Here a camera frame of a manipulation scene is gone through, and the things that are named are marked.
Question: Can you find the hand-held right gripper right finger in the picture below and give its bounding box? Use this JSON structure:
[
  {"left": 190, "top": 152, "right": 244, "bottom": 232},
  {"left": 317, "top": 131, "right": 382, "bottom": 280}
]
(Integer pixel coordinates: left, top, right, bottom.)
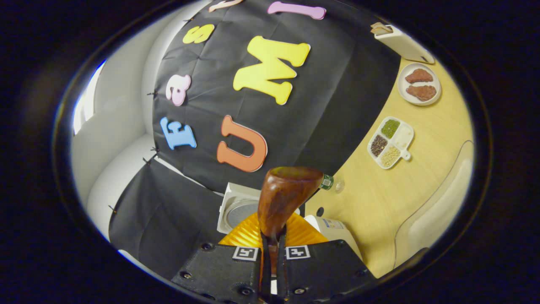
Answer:
[{"left": 276, "top": 212, "right": 378, "bottom": 304}]

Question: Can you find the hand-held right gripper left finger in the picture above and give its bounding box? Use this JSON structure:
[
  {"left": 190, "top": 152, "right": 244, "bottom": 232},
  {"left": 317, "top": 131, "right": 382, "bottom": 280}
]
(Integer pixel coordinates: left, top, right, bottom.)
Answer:
[{"left": 171, "top": 212, "right": 270, "bottom": 304}]

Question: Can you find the white rice cooker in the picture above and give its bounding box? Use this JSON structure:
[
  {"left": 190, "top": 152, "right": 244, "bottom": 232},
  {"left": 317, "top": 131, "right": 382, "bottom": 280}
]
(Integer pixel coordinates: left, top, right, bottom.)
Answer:
[{"left": 216, "top": 182, "right": 363, "bottom": 260}]

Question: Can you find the brown wooden spoon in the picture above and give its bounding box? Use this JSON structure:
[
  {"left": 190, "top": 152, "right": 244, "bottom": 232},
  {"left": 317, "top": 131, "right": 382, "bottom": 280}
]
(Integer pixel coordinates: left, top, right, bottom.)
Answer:
[{"left": 257, "top": 166, "right": 324, "bottom": 296}]

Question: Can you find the clear plastic water bottle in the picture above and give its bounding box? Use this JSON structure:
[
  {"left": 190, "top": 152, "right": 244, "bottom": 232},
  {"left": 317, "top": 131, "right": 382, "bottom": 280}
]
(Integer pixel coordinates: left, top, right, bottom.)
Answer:
[{"left": 319, "top": 173, "right": 346, "bottom": 194}]

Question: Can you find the white divided bean tray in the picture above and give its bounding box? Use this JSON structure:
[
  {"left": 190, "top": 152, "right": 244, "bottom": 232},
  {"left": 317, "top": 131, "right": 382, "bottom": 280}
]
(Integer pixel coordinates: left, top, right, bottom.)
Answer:
[{"left": 367, "top": 117, "right": 415, "bottom": 170}]

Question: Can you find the black backdrop cloth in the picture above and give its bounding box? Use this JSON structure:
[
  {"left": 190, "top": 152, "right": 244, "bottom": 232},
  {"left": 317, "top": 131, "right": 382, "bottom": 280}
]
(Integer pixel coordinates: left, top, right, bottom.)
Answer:
[{"left": 109, "top": 0, "right": 401, "bottom": 279}]

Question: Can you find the white round plate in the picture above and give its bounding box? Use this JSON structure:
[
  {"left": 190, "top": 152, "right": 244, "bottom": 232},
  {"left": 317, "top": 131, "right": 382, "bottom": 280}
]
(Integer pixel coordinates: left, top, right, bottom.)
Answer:
[{"left": 397, "top": 62, "right": 442, "bottom": 106}]

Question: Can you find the white toaster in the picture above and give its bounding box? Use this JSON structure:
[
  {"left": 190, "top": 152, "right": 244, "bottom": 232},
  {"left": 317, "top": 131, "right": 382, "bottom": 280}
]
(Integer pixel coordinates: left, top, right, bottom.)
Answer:
[{"left": 371, "top": 22, "right": 435, "bottom": 65}]

